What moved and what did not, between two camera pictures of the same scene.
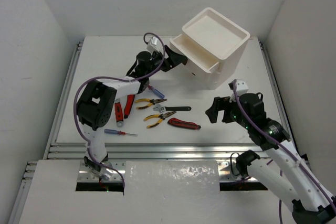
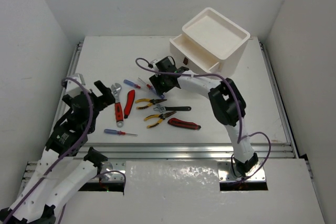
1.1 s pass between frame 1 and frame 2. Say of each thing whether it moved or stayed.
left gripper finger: moved
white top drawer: stayed
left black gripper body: moved
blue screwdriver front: stayed
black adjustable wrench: stayed
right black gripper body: moved
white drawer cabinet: stayed
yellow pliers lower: stayed
